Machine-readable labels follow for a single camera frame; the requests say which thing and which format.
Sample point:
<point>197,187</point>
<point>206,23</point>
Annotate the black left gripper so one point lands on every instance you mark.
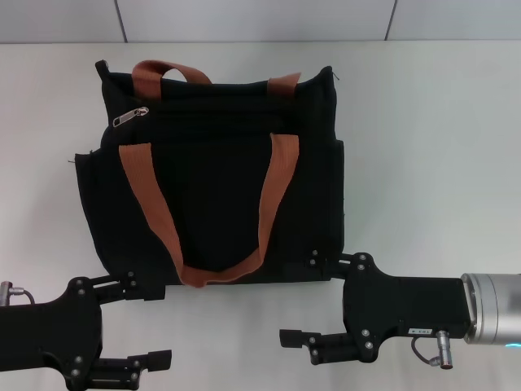
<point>49,342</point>

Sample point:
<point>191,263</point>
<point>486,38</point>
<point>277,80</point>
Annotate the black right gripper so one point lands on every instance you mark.
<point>407,305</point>

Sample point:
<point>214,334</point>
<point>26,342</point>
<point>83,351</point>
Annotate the silver zipper pull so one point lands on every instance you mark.
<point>126,119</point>

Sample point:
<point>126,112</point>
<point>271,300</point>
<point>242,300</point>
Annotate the right robot arm silver white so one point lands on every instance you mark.
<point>496,309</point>

